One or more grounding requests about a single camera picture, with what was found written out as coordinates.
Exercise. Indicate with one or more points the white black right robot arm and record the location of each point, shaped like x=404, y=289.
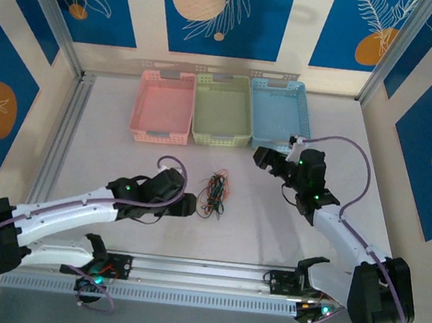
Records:
x=341, y=236

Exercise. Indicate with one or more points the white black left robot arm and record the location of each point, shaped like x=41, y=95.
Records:
x=68, y=210

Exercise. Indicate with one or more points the blue perforated plastic basket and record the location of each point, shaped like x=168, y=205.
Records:
x=277, y=110

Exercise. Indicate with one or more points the green perforated plastic basket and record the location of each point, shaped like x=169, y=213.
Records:
x=222, y=107

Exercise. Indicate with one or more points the pink perforated plastic basket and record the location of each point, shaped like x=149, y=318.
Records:
x=164, y=104

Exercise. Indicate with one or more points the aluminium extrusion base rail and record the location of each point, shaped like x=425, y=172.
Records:
x=195, y=269

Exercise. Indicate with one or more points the aluminium table side rail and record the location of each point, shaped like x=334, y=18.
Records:
x=66, y=131

